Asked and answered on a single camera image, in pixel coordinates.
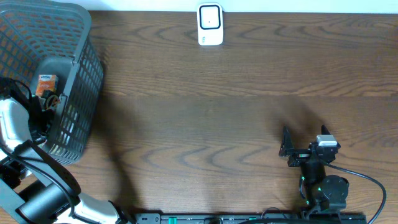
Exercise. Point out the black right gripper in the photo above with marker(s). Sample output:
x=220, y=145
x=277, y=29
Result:
x=287, y=149

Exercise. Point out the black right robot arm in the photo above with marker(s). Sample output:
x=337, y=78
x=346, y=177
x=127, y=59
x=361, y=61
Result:
x=323, y=193

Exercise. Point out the white barcode scanner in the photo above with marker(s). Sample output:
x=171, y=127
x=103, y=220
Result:
x=210, y=24

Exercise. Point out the orange tissue pack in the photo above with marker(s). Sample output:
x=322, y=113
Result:
x=46, y=82

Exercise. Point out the dark grey plastic basket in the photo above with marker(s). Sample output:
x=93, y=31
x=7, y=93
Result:
x=52, y=38

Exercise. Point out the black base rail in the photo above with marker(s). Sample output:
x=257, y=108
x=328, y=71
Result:
x=156, y=218

